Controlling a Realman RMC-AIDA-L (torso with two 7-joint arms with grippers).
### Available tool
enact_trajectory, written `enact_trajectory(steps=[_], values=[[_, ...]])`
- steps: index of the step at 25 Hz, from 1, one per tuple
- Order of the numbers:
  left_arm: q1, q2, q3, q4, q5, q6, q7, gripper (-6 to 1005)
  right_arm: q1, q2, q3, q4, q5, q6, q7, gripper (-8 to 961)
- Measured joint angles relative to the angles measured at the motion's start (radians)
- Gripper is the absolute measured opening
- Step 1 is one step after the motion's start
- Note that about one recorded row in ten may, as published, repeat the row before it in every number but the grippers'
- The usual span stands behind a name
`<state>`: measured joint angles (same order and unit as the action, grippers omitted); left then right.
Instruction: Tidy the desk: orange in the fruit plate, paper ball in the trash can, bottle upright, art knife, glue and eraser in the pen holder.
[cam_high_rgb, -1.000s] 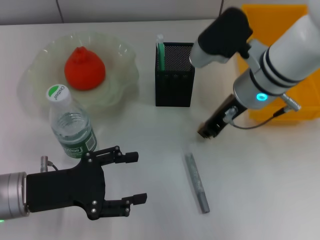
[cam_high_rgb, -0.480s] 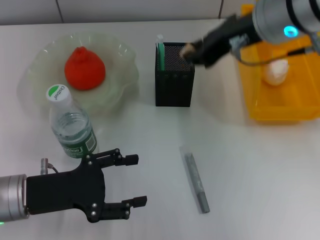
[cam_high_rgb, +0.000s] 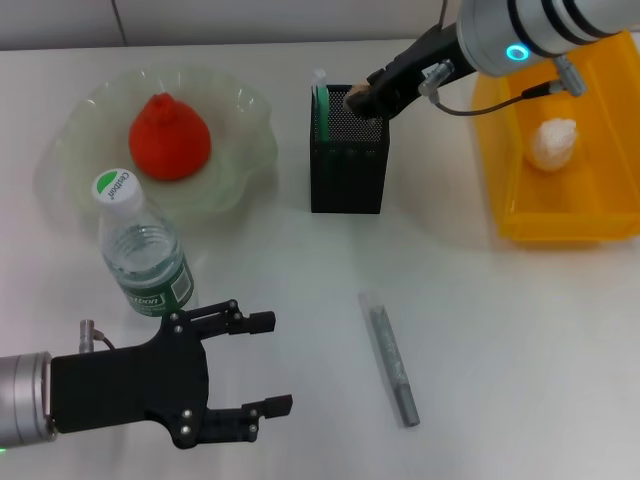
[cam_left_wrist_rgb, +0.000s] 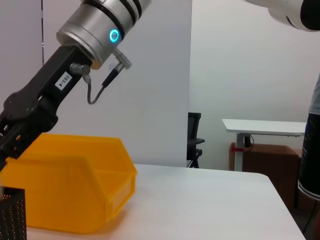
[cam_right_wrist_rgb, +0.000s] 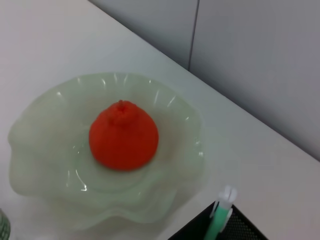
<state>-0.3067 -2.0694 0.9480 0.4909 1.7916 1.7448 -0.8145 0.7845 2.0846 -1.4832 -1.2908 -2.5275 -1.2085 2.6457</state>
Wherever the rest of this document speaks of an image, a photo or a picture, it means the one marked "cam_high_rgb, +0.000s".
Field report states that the grey pen with clear cap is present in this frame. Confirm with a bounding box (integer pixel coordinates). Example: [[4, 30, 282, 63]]
[[357, 292, 421, 428]]

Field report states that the black mesh pen holder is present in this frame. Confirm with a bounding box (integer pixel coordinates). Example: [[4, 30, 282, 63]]
[[309, 83, 389, 215]]

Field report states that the yellow plastic bin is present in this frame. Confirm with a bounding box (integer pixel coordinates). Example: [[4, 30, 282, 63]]
[[472, 29, 640, 245]]

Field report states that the mint green utility knife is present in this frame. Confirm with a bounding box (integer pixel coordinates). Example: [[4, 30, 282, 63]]
[[312, 68, 332, 145]]

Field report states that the white paper ball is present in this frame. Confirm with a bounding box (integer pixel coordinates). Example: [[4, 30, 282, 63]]
[[523, 117, 579, 173]]

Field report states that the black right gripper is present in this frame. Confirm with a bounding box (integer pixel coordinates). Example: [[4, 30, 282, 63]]
[[343, 22, 474, 121]]

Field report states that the clear bottle with green label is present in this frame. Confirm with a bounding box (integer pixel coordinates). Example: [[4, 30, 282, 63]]
[[90, 167, 195, 319]]

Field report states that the red-orange fruit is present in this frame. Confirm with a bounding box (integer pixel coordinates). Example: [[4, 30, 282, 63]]
[[128, 93, 212, 182]]

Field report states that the left wrist connector cable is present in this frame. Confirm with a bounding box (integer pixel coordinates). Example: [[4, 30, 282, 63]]
[[78, 319, 117, 354]]

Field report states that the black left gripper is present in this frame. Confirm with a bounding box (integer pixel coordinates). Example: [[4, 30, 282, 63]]
[[49, 298, 294, 450]]

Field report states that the pale green glass fruit plate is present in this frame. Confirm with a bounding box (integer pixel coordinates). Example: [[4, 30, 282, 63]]
[[32, 63, 280, 232]]

